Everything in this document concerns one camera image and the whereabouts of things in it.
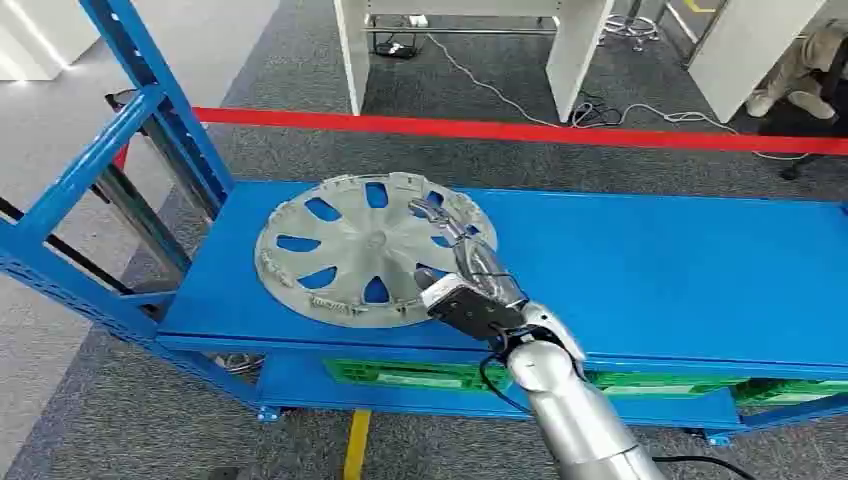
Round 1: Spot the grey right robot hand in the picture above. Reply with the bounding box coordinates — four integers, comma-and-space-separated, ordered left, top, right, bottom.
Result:
408, 197, 530, 310

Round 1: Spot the silver plastic hubcap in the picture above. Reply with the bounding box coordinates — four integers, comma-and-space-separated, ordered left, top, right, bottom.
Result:
254, 172, 499, 330

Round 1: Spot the red barrier belt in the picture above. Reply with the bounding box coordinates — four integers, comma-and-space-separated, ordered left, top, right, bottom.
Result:
111, 105, 848, 171

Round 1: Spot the green plastic crate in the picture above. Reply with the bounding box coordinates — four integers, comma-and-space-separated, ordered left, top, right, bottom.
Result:
588, 370, 750, 399
324, 359, 513, 392
733, 378, 848, 407

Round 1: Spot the blue metal rack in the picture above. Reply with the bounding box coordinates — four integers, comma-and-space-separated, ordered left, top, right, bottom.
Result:
0, 0, 848, 446

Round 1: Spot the yellow floor tape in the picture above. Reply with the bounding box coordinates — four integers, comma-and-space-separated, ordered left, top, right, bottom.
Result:
342, 409, 372, 480

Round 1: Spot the black power adapter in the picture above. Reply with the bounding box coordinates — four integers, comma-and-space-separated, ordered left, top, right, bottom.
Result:
372, 40, 420, 60

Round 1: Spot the white desk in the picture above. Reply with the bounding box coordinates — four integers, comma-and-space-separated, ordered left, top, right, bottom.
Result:
333, 0, 614, 124

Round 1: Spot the chrome chair base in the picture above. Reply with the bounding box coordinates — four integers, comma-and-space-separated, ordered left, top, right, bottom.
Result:
599, 13, 662, 53

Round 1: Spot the white desk panel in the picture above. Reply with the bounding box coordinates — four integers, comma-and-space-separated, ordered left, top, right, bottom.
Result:
687, 0, 826, 124

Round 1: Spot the person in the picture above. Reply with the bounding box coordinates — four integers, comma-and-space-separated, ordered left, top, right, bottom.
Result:
745, 18, 848, 122

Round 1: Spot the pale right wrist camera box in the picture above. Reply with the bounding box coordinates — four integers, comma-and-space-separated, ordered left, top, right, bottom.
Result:
419, 272, 529, 342

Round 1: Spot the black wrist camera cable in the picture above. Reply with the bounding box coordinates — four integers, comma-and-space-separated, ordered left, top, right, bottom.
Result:
476, 327, 535, 417

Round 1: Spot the white floor cable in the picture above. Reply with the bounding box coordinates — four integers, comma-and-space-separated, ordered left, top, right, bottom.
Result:
423, 33, 811, 162

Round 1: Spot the black cable tangle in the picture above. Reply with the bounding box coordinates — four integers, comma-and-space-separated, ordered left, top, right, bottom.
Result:
569, 92, 624, 128

